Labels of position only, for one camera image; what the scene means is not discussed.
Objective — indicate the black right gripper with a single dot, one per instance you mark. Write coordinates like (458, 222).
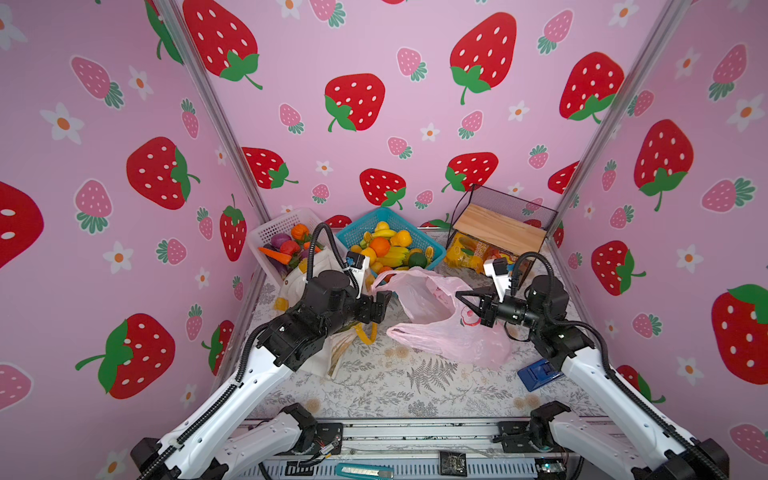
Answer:
(486, 294)

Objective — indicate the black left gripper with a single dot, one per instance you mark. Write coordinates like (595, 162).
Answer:
(366, 316)

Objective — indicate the white canvas tote bag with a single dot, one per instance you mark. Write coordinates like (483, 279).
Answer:
(283, 339)

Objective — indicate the pink plastic grocery bag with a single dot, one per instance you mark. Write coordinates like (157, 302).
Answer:
(438, 322)

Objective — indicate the green toy lime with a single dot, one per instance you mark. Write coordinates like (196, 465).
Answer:
(417, 259)

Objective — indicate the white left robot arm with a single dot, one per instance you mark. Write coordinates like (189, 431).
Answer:
(202, 447)

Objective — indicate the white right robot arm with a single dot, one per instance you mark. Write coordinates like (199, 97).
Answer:
(654, 446)

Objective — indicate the blue box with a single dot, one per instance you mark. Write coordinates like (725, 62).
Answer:
(538, 374)

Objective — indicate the teal plastic basket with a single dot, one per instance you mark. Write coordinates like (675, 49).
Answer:
(353, 233)

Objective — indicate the orange toy carrot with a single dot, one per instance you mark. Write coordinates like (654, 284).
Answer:
(280, 257)

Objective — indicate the red toy tomato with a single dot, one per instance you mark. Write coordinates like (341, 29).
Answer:
(290, 248)

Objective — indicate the floral table mat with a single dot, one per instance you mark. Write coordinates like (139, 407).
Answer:
(389, 380)

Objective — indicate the orange toy pepper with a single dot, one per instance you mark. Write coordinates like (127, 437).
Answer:
(301, 233)

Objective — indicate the white plastic basket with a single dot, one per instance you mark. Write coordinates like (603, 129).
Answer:
(262, 235)

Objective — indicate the yellow snack packets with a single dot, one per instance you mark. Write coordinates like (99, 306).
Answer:
(465, 251)

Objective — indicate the yellow toy lemon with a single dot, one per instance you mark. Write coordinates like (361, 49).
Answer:
(402, 238)

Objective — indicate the teal utility knife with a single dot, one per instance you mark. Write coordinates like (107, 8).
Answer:
(363, 472)

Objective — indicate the small black circuit board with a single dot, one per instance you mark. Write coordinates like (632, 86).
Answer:
(453, 464)

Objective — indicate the black wire wooden shelf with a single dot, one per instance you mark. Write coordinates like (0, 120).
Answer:
(502, 220)

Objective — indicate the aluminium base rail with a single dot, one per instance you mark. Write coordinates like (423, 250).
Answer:
(495, 449)

